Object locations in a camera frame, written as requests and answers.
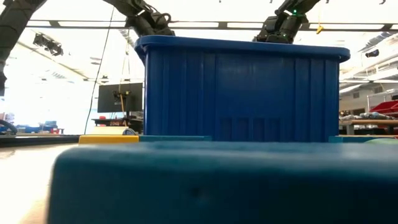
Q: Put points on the large blue plastic bin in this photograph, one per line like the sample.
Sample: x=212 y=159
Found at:
x=242 y=93

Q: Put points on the blue wooden block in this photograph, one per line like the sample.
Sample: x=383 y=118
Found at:
x=217 y=186
x=345 y=139
x=174 y=139

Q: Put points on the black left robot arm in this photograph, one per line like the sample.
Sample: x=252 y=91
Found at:
x=12 y=25

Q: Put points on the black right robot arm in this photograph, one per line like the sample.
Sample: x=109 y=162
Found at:
x=298 y=4

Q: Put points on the yellow hanging pendant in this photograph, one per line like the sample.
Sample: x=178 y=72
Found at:
x=319 y=29

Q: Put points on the black monitor on stand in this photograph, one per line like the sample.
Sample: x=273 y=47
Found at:
x=109 y=98

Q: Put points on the black ceiling device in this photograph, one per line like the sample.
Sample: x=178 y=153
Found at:
x=48 y=45
x=372 y=53

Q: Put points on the grey round desk grommet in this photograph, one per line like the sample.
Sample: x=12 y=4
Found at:
x=129 y=132

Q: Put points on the small yellow wooden cube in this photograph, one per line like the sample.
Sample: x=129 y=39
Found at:
x=109 y=140

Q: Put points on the wooden workbench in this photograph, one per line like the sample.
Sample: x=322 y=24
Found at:
x=367 y=123

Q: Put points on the red storage bin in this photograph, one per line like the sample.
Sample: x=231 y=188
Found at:
x=387 y=108

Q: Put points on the green wooden block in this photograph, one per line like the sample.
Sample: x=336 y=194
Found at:
x=385 y=141

